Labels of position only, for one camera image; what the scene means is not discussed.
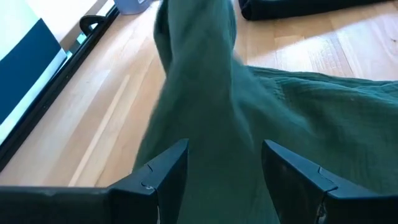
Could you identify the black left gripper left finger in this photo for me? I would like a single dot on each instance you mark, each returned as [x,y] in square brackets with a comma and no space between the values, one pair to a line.
[93,207]

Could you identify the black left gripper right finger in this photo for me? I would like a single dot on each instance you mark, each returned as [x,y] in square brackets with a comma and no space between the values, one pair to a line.
[311,202]

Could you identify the dark green garment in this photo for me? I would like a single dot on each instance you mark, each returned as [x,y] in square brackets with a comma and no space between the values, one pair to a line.
[233,109]

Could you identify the spray bottle with blue head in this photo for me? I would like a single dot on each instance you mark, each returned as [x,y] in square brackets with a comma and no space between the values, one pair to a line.
[132,7]

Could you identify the black T-shirt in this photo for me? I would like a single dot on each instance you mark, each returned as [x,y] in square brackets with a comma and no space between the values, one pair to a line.
[295,9]

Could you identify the black aluminium table frame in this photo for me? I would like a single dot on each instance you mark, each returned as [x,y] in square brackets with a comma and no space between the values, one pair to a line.
[56,87]

